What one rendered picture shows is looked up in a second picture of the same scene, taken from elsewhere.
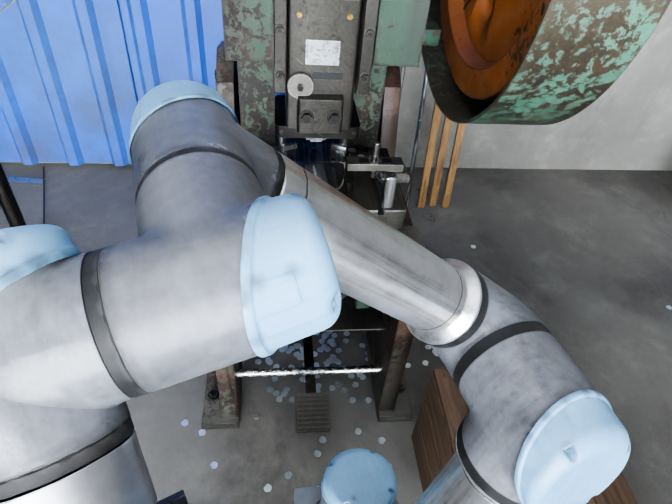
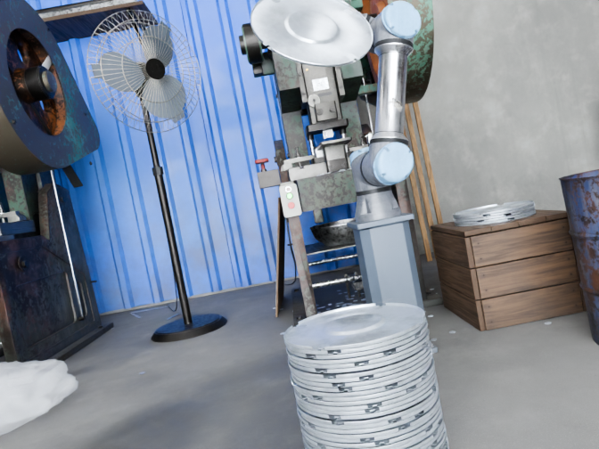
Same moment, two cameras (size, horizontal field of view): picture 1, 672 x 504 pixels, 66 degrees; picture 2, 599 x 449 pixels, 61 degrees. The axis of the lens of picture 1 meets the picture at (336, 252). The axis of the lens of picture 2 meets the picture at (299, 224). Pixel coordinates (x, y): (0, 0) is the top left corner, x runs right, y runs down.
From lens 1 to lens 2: 1.59 m
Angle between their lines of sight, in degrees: 39
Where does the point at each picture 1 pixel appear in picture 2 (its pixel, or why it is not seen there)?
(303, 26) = (309, 75)
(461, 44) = not seen: hidden behind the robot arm
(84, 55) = (196, 218)
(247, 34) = (286, 77)
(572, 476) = (396, 11)
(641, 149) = not seen: hidden behind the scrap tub
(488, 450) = (378, 31)
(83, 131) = (193, 271)
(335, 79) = (329, 94)
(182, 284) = not seen: outside the picture
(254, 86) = (294, 138)
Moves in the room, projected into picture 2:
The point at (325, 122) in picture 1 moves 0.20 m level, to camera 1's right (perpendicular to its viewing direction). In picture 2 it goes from (329, 112) to (372, 103)
